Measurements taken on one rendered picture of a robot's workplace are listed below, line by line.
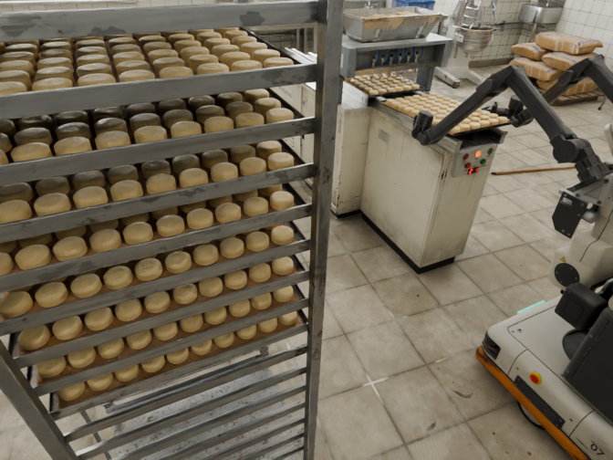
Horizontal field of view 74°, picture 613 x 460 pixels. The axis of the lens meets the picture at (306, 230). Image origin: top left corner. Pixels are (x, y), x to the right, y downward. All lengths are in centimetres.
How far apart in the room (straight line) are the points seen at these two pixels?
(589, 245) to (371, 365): 105
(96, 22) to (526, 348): 187
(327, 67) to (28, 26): 40
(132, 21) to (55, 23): 9
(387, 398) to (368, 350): 26
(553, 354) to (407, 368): 62
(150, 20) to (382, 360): 182
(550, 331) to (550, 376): 25
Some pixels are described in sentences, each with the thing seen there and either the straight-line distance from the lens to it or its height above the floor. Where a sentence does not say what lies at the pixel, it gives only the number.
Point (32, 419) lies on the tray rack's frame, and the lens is 101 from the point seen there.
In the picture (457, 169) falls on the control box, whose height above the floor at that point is 75.
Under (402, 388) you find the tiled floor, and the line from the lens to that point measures 206.
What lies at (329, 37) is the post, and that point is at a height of 156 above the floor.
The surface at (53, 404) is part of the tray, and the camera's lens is 109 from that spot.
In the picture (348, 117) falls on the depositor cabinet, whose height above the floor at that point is 79.
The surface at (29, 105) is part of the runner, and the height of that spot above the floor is 150.
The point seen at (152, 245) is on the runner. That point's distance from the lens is 77.
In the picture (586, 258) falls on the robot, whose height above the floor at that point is 71.
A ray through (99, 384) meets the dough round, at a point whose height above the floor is 88.
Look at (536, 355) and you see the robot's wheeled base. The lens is 202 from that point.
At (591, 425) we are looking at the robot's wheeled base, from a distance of 194.
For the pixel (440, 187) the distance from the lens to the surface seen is 222.
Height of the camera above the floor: 169
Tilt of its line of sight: 36 degrees down
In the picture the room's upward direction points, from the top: 1 degrees clockwise
